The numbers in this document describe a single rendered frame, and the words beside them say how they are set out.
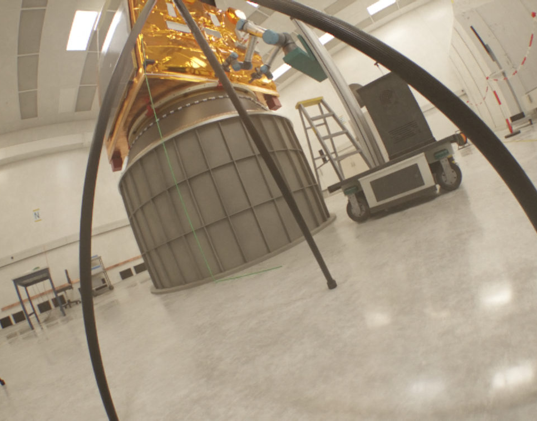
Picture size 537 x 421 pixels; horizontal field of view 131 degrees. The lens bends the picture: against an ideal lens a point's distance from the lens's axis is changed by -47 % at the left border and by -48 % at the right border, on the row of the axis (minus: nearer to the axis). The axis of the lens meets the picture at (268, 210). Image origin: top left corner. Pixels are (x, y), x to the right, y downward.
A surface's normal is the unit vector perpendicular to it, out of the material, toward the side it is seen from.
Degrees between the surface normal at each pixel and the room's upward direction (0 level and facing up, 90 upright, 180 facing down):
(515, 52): 90
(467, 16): 90
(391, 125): 90
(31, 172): 90
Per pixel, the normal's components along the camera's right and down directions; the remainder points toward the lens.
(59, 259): 0.70, -0.29
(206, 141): 0.21, -0.10
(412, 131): -0.58, 0.23
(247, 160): 0.39, -0.18
